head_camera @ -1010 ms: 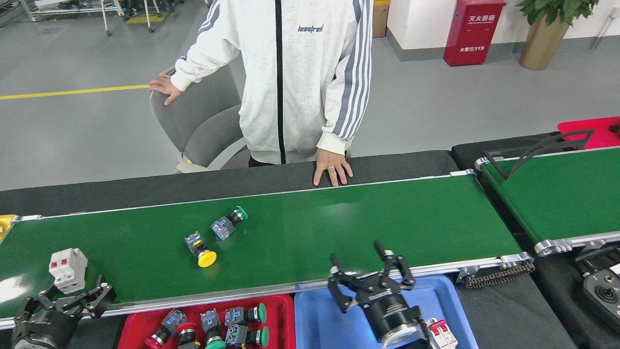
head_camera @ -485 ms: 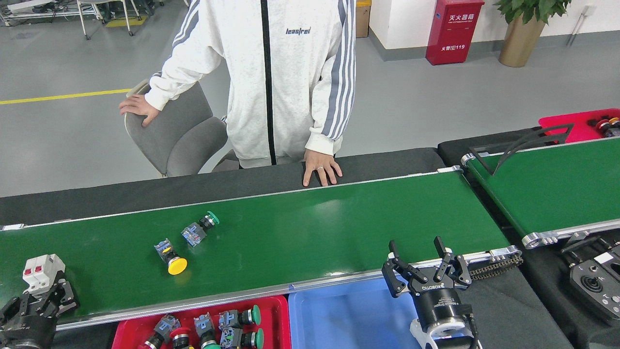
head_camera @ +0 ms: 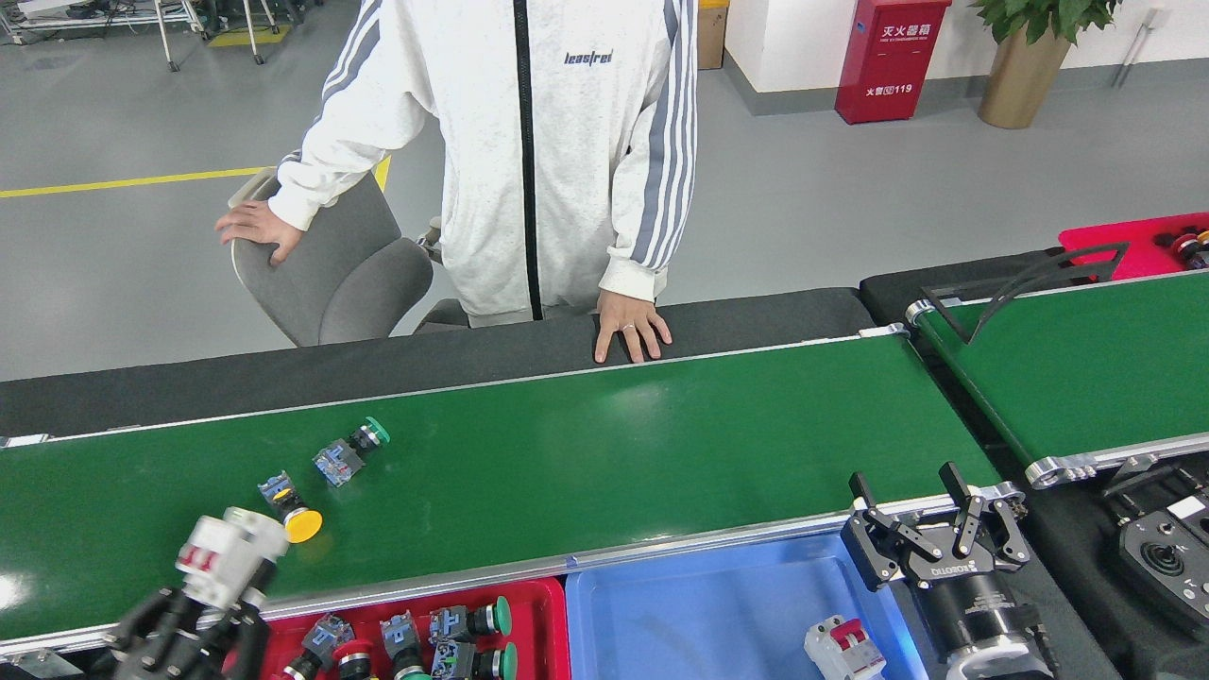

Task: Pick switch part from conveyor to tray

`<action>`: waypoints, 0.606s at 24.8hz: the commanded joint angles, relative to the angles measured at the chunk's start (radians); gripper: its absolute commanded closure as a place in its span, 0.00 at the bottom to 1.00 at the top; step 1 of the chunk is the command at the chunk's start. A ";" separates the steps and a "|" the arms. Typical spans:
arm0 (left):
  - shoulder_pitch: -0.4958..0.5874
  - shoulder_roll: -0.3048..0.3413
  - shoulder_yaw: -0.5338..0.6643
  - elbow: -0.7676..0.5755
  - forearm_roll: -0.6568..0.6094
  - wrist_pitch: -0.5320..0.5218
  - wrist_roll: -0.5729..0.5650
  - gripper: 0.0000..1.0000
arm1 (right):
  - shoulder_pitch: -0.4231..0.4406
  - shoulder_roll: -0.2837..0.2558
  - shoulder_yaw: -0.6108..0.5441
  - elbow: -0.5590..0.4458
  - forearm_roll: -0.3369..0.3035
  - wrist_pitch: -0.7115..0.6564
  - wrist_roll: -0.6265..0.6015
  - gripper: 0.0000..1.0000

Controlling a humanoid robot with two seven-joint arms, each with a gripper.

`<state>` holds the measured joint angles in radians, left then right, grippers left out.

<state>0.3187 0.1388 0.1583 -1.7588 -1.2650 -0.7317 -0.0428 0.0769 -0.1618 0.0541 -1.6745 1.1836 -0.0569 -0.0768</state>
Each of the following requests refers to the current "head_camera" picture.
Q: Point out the short green conveyor belt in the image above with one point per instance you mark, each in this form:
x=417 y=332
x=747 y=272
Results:
x=1086 y=368

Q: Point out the red plastic tray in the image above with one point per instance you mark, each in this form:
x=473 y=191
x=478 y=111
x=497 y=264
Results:
x=1143 y=241
x=534 y=623

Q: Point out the potted plant brown pot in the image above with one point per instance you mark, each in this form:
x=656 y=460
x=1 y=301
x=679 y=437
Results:
x=1020 y=85

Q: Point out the long green conveyor belt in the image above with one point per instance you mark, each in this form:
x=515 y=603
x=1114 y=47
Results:
x=614 y=453

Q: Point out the black joystick control box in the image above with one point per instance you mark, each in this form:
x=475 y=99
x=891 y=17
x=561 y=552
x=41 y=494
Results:
x=1166 y=557

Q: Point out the yellow mushroom push button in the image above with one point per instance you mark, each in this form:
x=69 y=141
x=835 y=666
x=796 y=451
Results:
x=303 y=525

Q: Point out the black guide bracket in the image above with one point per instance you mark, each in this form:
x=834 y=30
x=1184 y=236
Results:
x=1115 y=253

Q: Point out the person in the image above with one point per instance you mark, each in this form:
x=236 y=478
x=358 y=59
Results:
x=586 y=142

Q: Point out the red mushroom push button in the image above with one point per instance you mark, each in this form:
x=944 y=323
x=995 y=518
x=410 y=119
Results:
x=354 y=654

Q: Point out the grey office chair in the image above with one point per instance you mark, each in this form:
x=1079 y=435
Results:
x=349 y=274

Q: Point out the white breaker red lever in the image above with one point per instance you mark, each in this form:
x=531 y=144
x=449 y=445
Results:
x=841 y=652

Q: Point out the small red push button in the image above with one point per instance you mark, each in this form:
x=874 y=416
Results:
x=1188 y=250

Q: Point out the cardboard box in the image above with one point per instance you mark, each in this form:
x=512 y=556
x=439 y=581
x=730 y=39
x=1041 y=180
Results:
x=713 y=33

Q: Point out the white wheeled rack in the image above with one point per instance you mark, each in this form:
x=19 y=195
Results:
x=94 y=11

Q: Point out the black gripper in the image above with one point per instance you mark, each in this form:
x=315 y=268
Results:
x=973 y=595

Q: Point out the blue plastic tray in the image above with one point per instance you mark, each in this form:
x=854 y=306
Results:
x=708 y=614

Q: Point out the green mushroom push button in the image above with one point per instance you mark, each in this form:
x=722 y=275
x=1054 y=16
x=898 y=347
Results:
x=468 y=623
x=468 y=661
x=401 y=635

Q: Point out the white double circuit breaker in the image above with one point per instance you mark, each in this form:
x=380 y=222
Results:
x=227 y=557

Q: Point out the red fire extinguisher box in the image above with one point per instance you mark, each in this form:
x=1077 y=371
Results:
x=893 y=66

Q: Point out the person's right hand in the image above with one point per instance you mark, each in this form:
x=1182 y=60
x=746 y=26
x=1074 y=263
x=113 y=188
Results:
x=260 y=227

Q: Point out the person's left hand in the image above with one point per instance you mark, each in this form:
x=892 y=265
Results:
x=631 y=316

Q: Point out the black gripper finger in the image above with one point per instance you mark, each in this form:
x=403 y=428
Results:
x=127 y=647
x=246 y=647

